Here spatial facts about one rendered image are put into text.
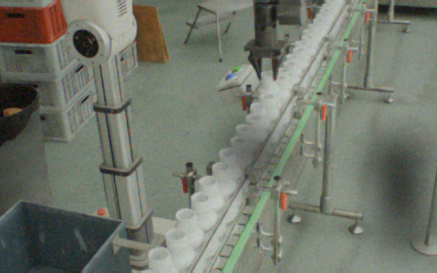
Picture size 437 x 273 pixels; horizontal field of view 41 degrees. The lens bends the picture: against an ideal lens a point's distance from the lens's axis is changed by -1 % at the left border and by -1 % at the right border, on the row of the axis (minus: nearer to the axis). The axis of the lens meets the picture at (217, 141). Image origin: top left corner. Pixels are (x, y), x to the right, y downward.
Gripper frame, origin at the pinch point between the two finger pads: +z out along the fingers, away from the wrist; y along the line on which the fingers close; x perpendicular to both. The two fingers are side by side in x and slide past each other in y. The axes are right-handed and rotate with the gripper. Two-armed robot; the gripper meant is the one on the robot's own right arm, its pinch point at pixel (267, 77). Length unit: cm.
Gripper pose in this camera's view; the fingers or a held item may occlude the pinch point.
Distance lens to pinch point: 155.0
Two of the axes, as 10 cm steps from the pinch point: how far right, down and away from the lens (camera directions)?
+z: 0.8, 8.8, 4.8
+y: 9.4, 1.0, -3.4
